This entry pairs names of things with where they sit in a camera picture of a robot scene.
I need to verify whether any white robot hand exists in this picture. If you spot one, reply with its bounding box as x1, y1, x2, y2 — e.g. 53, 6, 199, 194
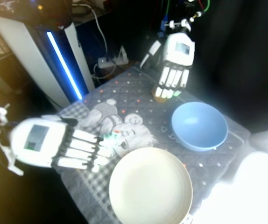
140, 32, 196, 100
9, 115, 119, 173

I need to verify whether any orange fruit-topped toy cupcake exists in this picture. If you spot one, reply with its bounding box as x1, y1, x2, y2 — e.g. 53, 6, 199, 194
151, 86, 182, 104

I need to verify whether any blue toy ice cream cone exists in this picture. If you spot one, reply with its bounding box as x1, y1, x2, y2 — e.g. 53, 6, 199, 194
102, 130, 121, 141

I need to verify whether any blue plastic bowl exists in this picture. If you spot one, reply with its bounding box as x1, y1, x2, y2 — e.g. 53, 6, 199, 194
171, 102, 229, 152

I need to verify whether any white round plate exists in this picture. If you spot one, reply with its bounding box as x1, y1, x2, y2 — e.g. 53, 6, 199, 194
108, 147, 194, 224

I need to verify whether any grey quilt with bear print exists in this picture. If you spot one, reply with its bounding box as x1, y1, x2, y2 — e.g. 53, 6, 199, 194
54, 65, 251, 224

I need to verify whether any white power strip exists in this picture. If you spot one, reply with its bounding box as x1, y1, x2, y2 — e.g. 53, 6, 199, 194
98, 57, 116, 70

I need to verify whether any white tower with blue light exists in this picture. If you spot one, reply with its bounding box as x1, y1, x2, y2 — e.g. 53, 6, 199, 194
0, 14, 96, 111

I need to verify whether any black device with lights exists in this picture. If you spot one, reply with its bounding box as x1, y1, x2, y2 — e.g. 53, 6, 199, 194
0, 0, 74, 29

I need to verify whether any blue cable connector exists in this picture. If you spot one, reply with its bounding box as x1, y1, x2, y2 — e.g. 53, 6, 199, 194
160, 14, 170, 37

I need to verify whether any white cable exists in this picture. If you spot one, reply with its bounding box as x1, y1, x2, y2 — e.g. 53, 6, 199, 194
72, 3, 109, 59

